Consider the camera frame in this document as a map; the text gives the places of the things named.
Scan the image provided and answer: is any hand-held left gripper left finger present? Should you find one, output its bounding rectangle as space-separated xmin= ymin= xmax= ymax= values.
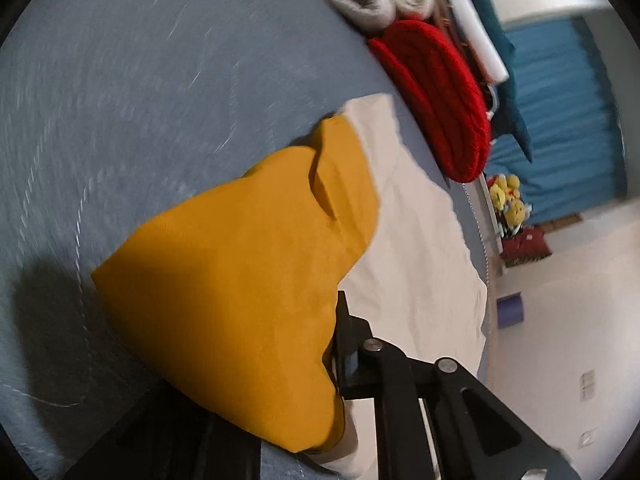
xmin=65 ymin=385 xmax=262 ymax=480

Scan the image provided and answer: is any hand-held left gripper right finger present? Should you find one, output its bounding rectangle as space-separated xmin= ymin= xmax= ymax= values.
xmin=330 ymin=290 xmax=582 ymax=480

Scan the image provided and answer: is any beige and yellow hooded jacket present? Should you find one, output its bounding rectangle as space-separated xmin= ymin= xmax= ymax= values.
xmin=91 ymin=92 xmax=489 ymax=479

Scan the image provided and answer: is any purple box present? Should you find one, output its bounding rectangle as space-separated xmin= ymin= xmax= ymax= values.
xmin=496 ymin=294 xmax=524 ymax=329

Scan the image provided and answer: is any dark red cushion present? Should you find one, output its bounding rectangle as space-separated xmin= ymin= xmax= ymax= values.
xmin=500 ymin=227 xmax=554 ymax=269

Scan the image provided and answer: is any yellow plush toy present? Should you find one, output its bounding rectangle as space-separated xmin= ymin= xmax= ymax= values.
xmin=488 ymin=174 xmax=521 ymax=208
xmin=500 ymin=200 xmax=532 ymax=236

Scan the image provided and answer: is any red folded blanket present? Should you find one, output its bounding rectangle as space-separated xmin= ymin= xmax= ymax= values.
xmin=367 ymin=20 xmax=494 ymax=184

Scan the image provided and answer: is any teal star plush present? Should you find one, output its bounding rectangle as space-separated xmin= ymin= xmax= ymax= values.
xmin=470 ymin=0 xmax=536 ymax=162

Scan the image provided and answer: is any blue curtain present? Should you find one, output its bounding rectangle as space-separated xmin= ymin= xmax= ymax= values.
xmin=484 ymin=15 xmax=629 ymax=227

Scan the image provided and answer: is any grey-blue quilted bed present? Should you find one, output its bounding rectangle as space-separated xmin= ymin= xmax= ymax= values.
xmin=0 ymin=0 xmax=501 ymax=480

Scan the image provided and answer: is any white printed quilt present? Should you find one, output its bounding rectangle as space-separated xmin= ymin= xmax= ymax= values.
xmin=435 ymin=0 xmax=511 ymax=86

